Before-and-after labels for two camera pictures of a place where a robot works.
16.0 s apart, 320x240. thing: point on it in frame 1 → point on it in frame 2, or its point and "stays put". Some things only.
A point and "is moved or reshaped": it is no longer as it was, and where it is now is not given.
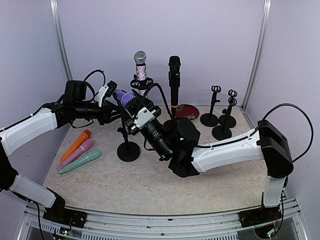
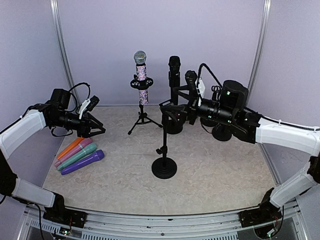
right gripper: x=148 y=105 → x=191 y=107
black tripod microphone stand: x=141 y=85 stays put
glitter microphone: x=140 y=58 stays put
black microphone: x=174 y=62 stays put
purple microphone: x=128 y=100 → x=98 y=156
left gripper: x=106 y=107 → x=86 y=123
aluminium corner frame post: x=254 y=72 stays put
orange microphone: x=76 y=144 is moved or reshaped
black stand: x=128 y=151 → x=164 y=168
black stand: x=223 y=132 stays put
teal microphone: x=92 y=155 → x=90 y=148
